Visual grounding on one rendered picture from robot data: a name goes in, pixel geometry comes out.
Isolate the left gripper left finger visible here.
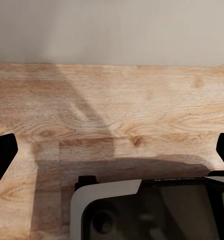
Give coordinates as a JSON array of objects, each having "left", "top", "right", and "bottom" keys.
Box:
[{"left": 0, "top": 133, "right": 18, "bottom": 180}]

